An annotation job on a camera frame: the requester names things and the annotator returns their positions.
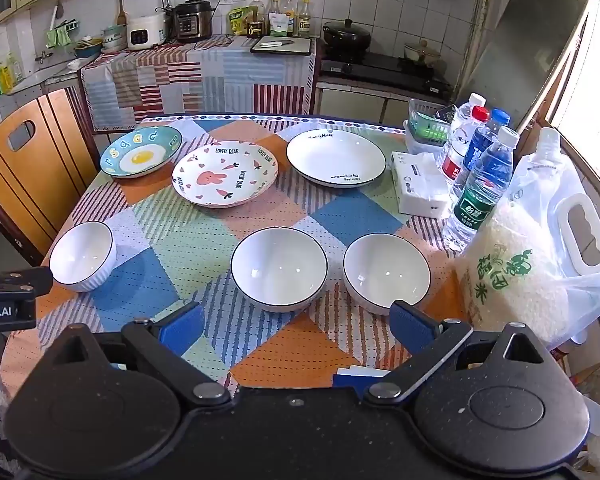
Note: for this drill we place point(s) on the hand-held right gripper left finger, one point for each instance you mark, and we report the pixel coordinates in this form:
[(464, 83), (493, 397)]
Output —
[(182, 327)]

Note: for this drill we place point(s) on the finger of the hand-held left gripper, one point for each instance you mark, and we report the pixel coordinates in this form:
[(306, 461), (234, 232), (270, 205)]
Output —
[(15, 280)]

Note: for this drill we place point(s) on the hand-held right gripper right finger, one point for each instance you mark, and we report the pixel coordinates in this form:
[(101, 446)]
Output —
[(411, 325)]

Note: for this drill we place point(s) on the white ribbed bowl dark rim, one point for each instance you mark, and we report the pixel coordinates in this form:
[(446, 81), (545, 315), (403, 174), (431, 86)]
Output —
[(279, 267), (82, 255), (386, 272)]

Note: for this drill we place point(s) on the pink bunny print plate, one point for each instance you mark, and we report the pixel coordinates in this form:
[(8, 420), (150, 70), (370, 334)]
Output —
[(225, 177)]

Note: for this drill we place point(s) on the teal fried egg plate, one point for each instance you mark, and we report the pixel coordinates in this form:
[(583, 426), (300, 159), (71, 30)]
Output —
[(140, 157)]

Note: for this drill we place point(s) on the white plate dark rim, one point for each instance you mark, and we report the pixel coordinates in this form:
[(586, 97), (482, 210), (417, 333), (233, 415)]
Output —
[(336, 157)]

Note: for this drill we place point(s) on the stack of pale bowls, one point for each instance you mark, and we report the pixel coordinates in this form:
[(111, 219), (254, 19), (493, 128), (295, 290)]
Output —
[(114, 39)]

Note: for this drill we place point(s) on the colourful checked tablecloth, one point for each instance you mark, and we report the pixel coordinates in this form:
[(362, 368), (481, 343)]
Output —
[(180, 240)]

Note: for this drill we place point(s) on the wooden cabinet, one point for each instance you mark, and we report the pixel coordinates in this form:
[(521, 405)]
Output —
[(30, 170)]

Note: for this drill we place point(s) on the white tissue pack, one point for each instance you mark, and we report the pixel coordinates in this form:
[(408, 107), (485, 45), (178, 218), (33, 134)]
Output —
[(420, 185)]

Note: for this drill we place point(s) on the green label water bottle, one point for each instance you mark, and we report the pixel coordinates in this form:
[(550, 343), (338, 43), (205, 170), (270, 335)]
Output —
[(475, 200)]

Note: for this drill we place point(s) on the red label water bottle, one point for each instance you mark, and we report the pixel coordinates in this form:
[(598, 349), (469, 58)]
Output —
[(455, 160)]

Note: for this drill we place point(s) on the white plastic bag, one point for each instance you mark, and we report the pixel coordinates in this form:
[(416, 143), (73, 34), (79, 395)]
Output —
[(597, 290)]

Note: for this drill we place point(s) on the blue label water bottle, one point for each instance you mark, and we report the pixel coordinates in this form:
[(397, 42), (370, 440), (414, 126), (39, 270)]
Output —
[(480, 145)]

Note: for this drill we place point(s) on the clear box with green items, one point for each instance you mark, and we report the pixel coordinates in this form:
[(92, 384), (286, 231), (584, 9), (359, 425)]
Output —
[(427, 127)]

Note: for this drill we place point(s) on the yellow dish soap bottle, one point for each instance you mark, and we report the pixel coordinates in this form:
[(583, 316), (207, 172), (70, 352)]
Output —
[(14, 70)]

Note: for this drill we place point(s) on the clear water bottle white cap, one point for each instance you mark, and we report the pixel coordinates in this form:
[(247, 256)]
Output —
[(467, 110)]

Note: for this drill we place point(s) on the green hanging cloth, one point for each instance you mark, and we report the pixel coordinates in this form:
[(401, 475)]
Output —
[(59, 37)]

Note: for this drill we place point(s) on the striped patchwork counter cloth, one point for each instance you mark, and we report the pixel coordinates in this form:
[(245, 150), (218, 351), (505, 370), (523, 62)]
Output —
[(205, 80)]

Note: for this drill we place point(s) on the black gas stove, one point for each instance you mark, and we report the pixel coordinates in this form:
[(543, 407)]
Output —
[(380, 72)]

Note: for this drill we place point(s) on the cream cooking pot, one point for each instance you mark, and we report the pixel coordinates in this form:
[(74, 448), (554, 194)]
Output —
[(422, 52)]

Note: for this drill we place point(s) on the white rice cooker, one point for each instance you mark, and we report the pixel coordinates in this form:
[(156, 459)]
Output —
[(145, 32)]

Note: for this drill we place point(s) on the wooden spatula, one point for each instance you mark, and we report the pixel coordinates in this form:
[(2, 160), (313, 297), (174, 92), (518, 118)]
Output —
[(121, 12)]

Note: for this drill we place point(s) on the kitchen knife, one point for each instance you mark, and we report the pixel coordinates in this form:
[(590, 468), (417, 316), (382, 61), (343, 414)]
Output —
[(272, 43)]

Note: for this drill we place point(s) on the black wok with lid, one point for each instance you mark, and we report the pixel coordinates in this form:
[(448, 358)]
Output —
[(346, 34)]

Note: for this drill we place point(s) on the cutting board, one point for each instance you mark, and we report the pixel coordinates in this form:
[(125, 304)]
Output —
[(300, 47)]

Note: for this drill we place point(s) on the black pressure cooker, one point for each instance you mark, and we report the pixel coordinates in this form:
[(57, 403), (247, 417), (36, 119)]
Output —
[(194, 20)]

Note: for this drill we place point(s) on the yellow green seasoning packet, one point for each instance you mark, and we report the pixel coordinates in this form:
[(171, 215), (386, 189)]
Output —
[(240, 21)]

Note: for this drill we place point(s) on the dark sauce bottle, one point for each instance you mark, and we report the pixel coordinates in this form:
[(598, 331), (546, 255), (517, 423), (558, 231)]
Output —
[(256, 22)]

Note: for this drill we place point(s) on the yellow oil bottle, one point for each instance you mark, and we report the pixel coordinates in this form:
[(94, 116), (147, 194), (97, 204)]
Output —
[(305, 20)]

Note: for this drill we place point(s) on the clear condiment bottle white label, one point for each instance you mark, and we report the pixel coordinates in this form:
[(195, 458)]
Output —
[(289, 17)]

